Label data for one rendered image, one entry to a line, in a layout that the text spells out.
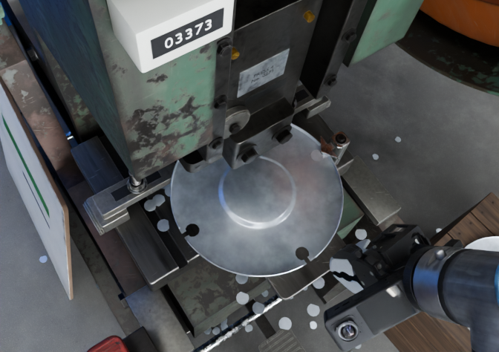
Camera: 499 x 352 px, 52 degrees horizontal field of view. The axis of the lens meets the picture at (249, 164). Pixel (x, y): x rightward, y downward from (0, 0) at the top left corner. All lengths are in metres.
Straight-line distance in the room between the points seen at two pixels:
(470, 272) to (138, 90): 0.33
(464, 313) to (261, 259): 0.39
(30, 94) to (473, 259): 0.77
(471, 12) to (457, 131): 1.25
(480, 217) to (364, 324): 0.93
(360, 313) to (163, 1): 0.41
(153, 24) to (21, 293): 1.43
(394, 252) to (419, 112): 1.42
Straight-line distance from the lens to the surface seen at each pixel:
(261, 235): 0.84
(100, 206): 0.89
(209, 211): 0.84
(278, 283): 0.82
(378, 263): 0.62
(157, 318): 0.95
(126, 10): 0.32
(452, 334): 1.37
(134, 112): 0.45
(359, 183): 1.07
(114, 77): 0.40
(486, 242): 1.47
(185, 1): 0.33
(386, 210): 1.06
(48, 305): 1.66
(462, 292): 0.51
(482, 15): 0.81
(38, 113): 1.03
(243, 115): 0.66
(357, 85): 2.00
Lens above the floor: 1.57
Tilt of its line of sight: 64 degrees down
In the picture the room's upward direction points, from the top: 12 degrees clockwise
